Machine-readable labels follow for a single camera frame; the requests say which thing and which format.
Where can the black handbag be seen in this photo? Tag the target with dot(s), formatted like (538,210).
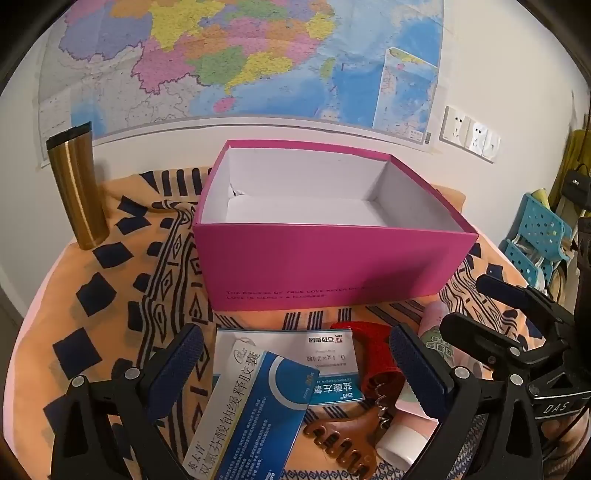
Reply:
(577,191)

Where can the orange patterned cloth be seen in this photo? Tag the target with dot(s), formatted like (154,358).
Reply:
(115,300)

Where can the pink cardboard box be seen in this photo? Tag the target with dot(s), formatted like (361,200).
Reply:
(323,258)

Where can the white and teal medicine box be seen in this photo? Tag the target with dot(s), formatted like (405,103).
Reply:
(286,344)

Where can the gold metal thermos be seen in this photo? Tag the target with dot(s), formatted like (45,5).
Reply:
(81,194)

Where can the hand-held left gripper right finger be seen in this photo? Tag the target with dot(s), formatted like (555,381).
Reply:
(415,369)

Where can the brown wooden comb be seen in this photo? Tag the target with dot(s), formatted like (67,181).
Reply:
(351,438)

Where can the white wall socket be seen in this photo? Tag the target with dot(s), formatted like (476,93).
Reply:
(492,145)
(455,125)
(478,137)

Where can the pale tube with green print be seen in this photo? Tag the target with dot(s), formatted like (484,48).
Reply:
(436,341)

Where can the long blue medicine box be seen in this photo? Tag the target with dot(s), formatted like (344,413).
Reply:
(263,415)

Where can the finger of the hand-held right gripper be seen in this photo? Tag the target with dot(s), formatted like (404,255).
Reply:
(517,293)
(485,341)

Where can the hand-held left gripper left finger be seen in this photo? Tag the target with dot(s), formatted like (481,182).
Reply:
(182,360)

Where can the mustard yellow garment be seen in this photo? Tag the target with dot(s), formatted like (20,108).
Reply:
(570,152)

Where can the blue perforated plastic stool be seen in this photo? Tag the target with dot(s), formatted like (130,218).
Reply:
(538,235)

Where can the plain pink tube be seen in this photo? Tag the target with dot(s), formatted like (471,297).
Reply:
(401,438)

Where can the red corkscrew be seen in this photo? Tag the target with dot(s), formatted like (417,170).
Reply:
(369,350)

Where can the colourful wall map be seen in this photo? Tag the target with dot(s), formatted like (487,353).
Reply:
(231,69)

